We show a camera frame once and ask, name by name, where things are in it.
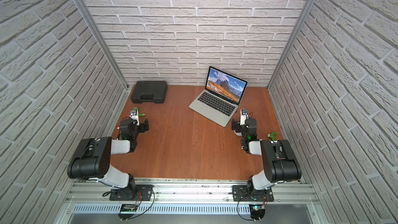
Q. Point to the controller board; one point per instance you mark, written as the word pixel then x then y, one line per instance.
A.
pixel 257 212
pixel 127 211

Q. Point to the white wireless mouse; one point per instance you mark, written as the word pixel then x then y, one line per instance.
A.
pixel 238 133

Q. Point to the green plastic toy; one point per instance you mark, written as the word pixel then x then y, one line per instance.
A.
pixel 141 115
pixel 272 136

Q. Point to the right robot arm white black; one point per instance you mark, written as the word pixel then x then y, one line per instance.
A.
pixel 278 158

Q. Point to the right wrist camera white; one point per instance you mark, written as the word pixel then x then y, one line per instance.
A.
pixel 243 116

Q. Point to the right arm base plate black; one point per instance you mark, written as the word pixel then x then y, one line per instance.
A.
pixel 246 193

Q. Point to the green plastic toy left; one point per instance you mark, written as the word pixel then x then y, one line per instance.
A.
pixel 141 115

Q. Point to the green plastic toy right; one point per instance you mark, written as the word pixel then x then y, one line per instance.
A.
pixel 272 136

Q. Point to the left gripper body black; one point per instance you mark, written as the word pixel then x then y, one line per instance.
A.
pixel 144 126

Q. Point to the silver laptop with mountain wallpaper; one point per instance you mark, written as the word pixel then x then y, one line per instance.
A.
pixel 221 97

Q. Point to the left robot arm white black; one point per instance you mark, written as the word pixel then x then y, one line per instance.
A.
pixel 91 159

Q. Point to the aluminium rail frame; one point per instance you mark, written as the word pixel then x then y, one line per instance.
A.
pixel 191 201

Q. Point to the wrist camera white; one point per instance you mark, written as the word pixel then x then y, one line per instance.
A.
pixel 136 121
pixel 243 116

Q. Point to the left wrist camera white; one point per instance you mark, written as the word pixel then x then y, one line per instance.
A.
pixel 136 121

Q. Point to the black plastic tool case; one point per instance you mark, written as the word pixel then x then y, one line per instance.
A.
pixel 149 91

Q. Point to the right controller board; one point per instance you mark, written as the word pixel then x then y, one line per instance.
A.
pixel 257 212

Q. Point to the left controller board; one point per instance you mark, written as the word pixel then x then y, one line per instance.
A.
pixel 127 211

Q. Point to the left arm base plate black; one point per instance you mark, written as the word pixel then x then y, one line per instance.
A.
pixel 132 194

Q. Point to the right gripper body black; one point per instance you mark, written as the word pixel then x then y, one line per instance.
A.
pixel 236 125

